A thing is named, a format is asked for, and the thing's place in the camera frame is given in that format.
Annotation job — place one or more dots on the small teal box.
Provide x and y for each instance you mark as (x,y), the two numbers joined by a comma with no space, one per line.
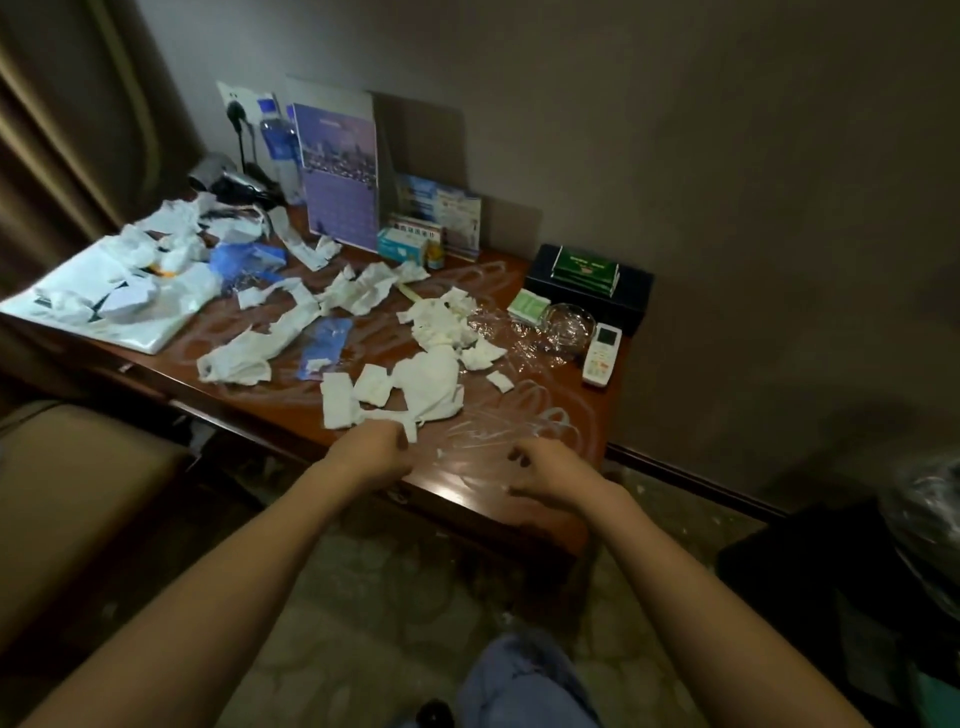
(399,248)

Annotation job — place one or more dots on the silver hair dryer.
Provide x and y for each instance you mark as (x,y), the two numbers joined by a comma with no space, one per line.
(240,188)

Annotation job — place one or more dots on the purple desk calendar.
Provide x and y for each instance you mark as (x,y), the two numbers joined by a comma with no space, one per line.
(339,180)

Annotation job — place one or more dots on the reddish wooden desk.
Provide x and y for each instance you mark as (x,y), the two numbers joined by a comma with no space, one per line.
(483,438)

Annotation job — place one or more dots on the person's right hand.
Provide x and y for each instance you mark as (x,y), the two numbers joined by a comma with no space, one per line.
(555,470)

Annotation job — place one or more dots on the trash bin with clear bag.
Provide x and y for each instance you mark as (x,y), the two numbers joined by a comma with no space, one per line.
(927,525)

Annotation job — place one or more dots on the white remote control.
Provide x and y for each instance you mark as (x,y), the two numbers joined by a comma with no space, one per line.
(602,356)

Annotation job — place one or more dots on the person's left forearm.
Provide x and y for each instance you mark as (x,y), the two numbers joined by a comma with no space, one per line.
(210,615)

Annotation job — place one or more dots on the black low cabinet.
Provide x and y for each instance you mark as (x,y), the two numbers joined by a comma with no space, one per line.
(795,600)

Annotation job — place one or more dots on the small orange jar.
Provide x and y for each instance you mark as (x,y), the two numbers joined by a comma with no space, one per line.
(434,257)

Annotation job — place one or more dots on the clear water bottle blue label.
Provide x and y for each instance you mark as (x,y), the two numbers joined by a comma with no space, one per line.
(281,150)

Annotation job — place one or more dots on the small green white packet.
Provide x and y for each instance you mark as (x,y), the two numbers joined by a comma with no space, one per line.
(528,308)

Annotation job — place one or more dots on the clear glass ashtray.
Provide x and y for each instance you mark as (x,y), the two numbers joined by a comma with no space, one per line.
(569,329)

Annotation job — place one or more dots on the blue plastic wrapper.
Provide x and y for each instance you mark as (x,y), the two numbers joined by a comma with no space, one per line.
(248,264)
(326,344)

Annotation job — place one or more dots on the white paper scraps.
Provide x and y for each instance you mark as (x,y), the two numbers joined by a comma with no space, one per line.
(428,383)

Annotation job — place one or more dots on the person's blue trousers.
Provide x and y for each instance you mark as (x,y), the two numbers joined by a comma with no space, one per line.
(518,683)

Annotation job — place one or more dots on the beige padded stool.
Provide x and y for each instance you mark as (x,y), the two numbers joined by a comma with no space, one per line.
(75,495)

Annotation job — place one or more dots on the brown curtain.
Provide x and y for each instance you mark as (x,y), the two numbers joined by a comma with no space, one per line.
(45,150)

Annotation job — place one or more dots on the person's right forearm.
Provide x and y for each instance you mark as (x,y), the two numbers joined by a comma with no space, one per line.
(705,615)

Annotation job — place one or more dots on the black tissue box green label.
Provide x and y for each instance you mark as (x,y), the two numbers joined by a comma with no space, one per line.
(630,300)

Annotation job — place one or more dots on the person's left hand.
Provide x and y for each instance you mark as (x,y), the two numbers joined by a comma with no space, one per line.
(369,450)

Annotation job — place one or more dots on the white wall outlet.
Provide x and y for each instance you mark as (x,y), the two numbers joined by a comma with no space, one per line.
(248,98)

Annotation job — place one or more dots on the person's black shoe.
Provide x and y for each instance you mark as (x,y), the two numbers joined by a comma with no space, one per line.
(435,716)

